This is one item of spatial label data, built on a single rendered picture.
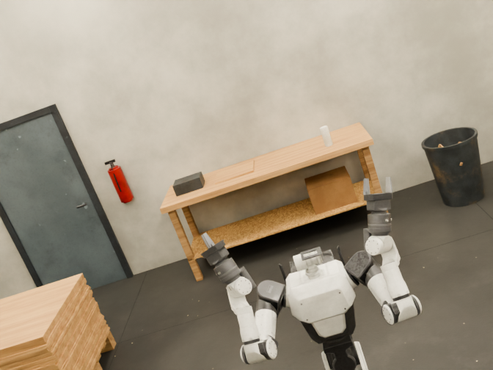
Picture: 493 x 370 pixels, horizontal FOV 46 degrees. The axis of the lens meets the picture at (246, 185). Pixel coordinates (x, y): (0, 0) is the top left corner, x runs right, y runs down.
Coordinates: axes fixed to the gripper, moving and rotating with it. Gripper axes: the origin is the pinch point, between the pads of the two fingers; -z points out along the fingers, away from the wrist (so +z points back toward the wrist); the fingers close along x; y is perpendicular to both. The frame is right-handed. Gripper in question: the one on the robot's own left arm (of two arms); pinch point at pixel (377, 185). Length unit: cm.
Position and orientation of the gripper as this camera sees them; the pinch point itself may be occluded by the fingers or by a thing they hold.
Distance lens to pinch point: 230.9
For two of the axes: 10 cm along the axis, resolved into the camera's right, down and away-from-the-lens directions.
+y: -4.3, 0.1, 9.0
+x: -9.0, 0.5, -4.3
